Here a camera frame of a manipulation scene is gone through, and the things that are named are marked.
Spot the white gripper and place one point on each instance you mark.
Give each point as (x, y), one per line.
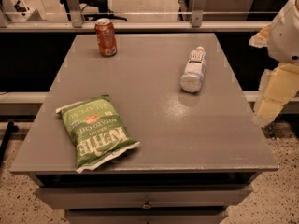
(285, 36)

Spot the red coke can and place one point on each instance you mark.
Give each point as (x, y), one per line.
(105, 34)

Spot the green jalapeno chip bag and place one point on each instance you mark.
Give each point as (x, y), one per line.
(97, 131)

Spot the grey table with drawers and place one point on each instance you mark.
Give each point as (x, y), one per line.
(204, 138)

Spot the grey top drawer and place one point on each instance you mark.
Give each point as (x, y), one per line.
(143, 197)

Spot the black pole at left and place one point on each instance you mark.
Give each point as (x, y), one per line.
(11, 128)

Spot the metal window frame rail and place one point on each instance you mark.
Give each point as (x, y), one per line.
(71, 16)

